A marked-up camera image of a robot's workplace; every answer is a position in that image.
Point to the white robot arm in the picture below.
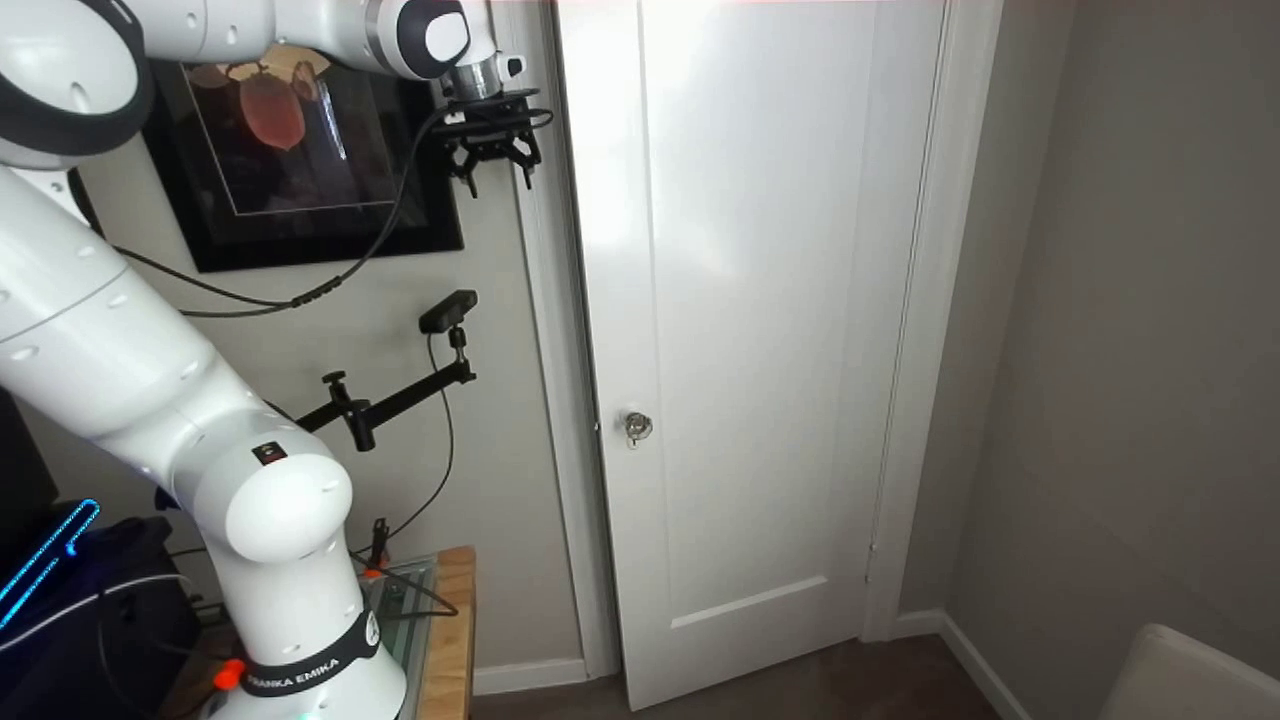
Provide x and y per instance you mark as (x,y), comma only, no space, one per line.
(132,363)

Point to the clear glass plate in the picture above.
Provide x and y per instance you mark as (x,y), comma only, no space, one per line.
(405,623)

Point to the black framed picture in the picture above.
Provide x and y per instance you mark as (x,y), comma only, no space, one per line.
(320,202)

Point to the white closet door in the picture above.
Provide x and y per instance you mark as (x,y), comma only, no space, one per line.
(747,332)
(940,332)

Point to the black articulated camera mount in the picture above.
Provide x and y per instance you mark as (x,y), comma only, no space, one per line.
(403,398)

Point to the black bag with blue stripe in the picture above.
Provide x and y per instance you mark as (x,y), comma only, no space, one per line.
(66,624)

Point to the silver door knob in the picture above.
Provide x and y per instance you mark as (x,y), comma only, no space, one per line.
(637,427)

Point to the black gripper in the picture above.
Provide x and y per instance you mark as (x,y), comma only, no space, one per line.
(498,141)

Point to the wooden table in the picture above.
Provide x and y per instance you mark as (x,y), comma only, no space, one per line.
(450,641)

